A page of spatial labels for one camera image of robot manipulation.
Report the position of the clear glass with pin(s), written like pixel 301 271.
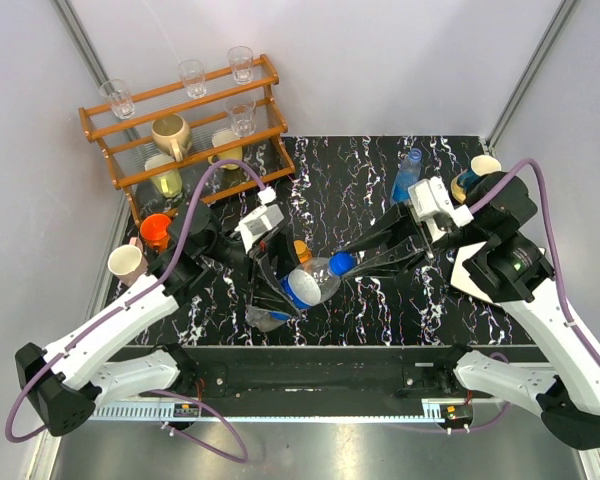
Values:
pixel 193 77
pixel 240 60
pixel 118 97

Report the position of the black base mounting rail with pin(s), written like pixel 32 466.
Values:
pixel 321 382

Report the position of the clear glass top left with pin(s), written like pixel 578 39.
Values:
pixel 118 97

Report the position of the clear glass top middle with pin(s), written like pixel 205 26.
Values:
pixel 193 77

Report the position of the yellow mug on shelf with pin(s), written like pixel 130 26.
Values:
pixel 222 138

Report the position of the orange juice bottle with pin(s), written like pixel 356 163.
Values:
pixel 302 251

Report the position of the orange mug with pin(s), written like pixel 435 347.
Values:
pixel 154 231

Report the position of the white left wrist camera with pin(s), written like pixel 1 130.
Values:
pixel 261 220

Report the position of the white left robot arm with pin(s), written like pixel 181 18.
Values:
pixel 67 380

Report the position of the clear glass top right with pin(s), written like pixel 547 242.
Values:
pixel 240 60

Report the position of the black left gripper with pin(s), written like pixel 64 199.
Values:
pixel 273 293

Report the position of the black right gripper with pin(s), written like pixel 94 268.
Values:
pixel 411 238

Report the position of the beige ceramic mug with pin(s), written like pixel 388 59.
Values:
pixel 172 135

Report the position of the Pepsi bottle blue cap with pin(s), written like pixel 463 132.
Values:
pixel 311 283

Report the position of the yellow saucer plate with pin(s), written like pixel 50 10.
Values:
pixel 458 192

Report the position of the pale green mug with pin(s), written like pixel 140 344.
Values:
pixel 168 183

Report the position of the clear blue water bottle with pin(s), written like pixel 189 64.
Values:
pixel 408 174

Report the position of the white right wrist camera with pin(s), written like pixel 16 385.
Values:
pixel 432 208

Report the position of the blue cup white inside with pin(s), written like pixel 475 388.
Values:
pixel 479 166

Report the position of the clear glass middle shelf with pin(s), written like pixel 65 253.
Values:
pixel 241 114

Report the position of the wooden three-tier shelf rack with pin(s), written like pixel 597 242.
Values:
pixel 127 144

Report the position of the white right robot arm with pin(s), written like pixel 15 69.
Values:
pixel 518 277

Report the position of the pink mug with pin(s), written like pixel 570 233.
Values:
pixel 127 262

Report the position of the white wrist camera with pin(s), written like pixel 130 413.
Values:
pixel 432 208
pixel 261 220

